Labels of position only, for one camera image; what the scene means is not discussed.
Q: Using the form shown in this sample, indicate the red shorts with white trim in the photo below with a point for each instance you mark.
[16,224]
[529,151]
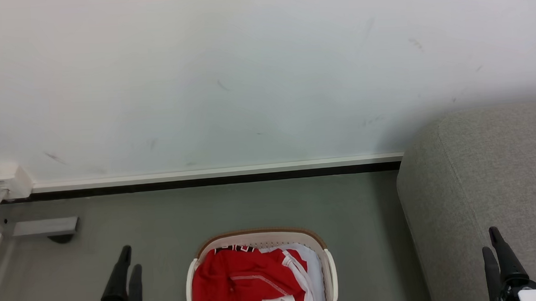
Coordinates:
[298,260]

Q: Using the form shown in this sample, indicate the grey fabric seat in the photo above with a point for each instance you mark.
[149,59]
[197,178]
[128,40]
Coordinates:
[477,182]

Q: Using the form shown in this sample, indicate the black round door stop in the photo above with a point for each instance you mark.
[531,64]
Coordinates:
[61,238]

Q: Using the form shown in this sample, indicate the white and black baseboard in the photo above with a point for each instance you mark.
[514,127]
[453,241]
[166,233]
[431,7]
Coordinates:
[206,176]

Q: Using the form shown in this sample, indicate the white garment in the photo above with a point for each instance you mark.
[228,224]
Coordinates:
[314,266]

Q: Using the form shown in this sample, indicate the red basketball jersey number 23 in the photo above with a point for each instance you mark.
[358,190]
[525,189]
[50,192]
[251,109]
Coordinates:
[237,278]

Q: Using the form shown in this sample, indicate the white wall socket box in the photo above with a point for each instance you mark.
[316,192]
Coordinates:
[7,180]

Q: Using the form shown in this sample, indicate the grey metal bar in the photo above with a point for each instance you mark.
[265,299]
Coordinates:
[45,226]

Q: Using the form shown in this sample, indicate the white laundry basket brown rim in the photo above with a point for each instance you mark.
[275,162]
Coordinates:
[262,234]

